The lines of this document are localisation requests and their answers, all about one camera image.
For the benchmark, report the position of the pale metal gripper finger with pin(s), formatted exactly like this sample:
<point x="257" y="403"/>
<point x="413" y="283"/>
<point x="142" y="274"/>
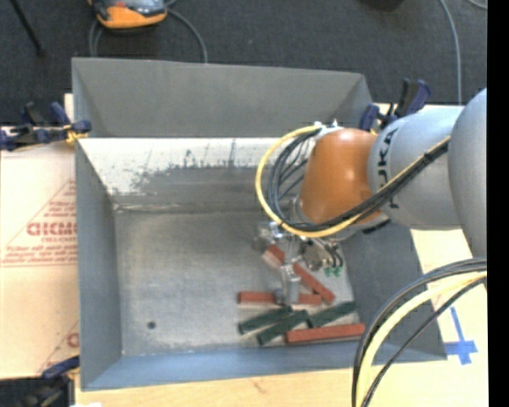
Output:
<point x="283" y="284"/>
<point x="294" y="288"/>

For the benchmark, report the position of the red-brown flat block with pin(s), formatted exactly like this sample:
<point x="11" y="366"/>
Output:
<point x="316" y="287"/>
<point x="256" y="297"/>
<point x="324" y="333"/>

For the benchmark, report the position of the brown cardboard board, red print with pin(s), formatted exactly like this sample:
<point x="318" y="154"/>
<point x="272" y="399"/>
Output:
<point x="34" y="278"/>

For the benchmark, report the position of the dark green flat block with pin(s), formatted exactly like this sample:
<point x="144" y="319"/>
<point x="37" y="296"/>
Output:
<point x="265" y="319"/>
<point x="333" y="313"/>
<point x="282" y="328"/>

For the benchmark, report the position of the grey metal bin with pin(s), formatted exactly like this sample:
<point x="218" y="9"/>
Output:
<point x="186" y="278"/>

